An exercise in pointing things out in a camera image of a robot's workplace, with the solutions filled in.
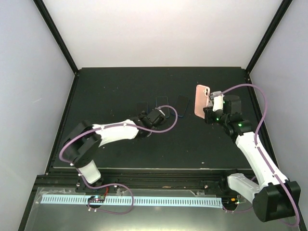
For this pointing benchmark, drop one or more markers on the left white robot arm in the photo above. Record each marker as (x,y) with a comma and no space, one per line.
(80,146)

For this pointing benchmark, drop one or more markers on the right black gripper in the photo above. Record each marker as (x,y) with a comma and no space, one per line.
(209,119)

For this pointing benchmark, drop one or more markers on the right black frame post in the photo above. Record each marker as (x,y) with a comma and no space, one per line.
(282,9)

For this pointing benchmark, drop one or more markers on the blue phone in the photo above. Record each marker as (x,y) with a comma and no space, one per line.
(181,105)

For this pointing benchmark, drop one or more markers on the black aluminium front rail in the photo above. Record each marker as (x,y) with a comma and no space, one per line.
(211,182)

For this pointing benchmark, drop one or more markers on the pink cased phone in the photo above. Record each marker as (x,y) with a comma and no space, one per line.
(201,100)

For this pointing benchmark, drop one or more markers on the dark phone from pink case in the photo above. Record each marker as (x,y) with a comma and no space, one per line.
(142,107)

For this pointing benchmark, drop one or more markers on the black frame post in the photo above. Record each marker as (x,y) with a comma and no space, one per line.
(40,5)
(282,9)

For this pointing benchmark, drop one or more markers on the small circuit board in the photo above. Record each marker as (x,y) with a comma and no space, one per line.
(96,199)

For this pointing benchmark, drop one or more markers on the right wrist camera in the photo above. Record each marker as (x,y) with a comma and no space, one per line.
(217,100)

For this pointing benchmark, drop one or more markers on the light blue slotted cable duct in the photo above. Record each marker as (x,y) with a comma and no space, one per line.
(211,202)

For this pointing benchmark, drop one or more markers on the teal phone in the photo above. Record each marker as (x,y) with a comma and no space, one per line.
(161,101)

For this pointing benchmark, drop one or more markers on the left black frame post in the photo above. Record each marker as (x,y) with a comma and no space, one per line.
(40,5)

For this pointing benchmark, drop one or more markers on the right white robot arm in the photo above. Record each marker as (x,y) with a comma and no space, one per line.
(273,196)

